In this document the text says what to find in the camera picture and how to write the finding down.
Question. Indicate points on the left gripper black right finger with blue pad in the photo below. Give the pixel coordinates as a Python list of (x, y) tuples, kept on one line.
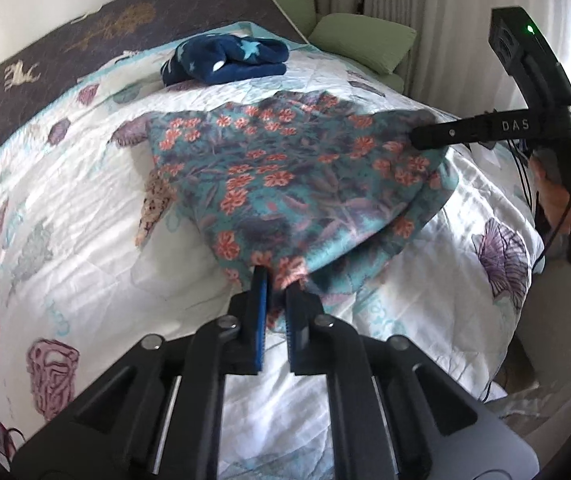
[(301, 310)]

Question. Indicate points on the person's right hand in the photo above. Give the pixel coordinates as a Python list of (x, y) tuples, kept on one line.
[(552, 197)]

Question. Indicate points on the dark deer pattern blanket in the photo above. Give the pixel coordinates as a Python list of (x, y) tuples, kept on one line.
[(45, 70)]

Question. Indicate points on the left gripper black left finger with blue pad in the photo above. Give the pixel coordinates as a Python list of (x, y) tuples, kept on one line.
[(250, 309)]

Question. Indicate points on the white patterned quilt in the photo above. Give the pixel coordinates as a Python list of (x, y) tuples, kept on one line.
[(94, 253)]

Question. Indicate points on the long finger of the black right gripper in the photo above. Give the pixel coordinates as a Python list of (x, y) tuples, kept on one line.
[(484, 128)]

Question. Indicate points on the folded navy star garment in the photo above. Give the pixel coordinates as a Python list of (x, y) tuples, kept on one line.
[(224, 58)]

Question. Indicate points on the teal floral garment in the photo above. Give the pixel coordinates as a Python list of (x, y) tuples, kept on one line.
[(311, 187)]

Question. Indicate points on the white curtain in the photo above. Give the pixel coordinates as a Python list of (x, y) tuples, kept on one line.
[(451, 65)]

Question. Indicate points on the green sofa seat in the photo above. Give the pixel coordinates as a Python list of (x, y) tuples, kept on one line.
[(302, 13)]

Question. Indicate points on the green cushion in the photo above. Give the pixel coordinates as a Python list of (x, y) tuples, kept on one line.
[(378, 44)]

